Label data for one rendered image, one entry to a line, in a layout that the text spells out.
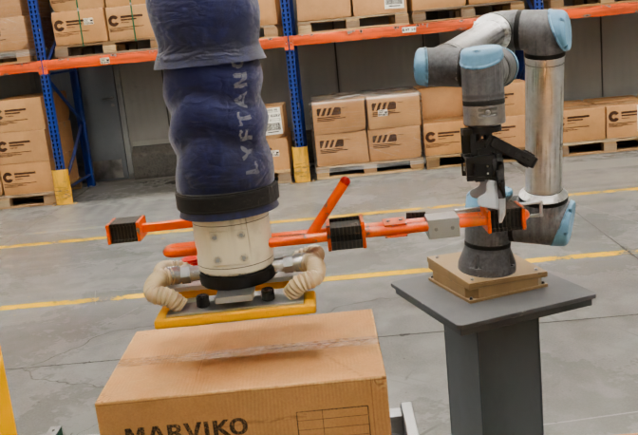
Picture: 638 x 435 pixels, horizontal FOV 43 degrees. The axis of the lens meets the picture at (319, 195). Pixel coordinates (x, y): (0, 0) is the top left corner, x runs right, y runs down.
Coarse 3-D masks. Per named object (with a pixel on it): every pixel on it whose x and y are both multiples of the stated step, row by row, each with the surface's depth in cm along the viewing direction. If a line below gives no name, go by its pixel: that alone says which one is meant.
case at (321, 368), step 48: (144, 336) 198; (192, 336) 195; (240, 336) 192; (288, 336) 189; (336, 336) 186; (144, 384) 170; (192, 384) 168; (240, 384) 166; (288, 384) 163; (336, 384) 163; (384, 384) 163; (144, 432) 165; (192, 432) 165; (240, 432) 165; (288, 432) 165; (336, 432) 165; (384, 432) 165
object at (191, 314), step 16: (272, 288) 171; (192, 304) 173; (208, 304) 171; (224, 304) 171; (240, 304) 170; (256, 304) 169; (272, 304) 168; (288, 304) 168; (304, 304) 167; (160, 320) 167; (176, 320) 167; (192, 320) 167; (208, 320) 167; (224, 320) 167; (240, 320) 167
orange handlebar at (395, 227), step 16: (144, 224) 203; (160, 224) 203; (176, 224) 203; (192, 224) 203; (368, 224) 179; (384, 224) 176; (400, 224) 175; (416, 224) 175; (464, 224) 175; (480, 224) 175; (272, 240) 175; (288, 240) 175; (304, 240) 175; (320, 240) 176; (176, 256) 176
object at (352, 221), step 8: (352, 216) 182; (360, 216) 179; (328, 224) 175; (336, 224) 179; (344, 224) 178; (352, 224) 177; (360, 224) 177; (328, 232) 174; (336, 232) 173; (344, 232) 173; (352, 232) 173; (360, 232) 173; (328, 240) 174; (336, 240) 174; (344, 240) 174; (352, 240) 174; (360, 240) 174; (328, 248) 175; (336, 248) 174; (344, 248) 174; (352, 248) 174
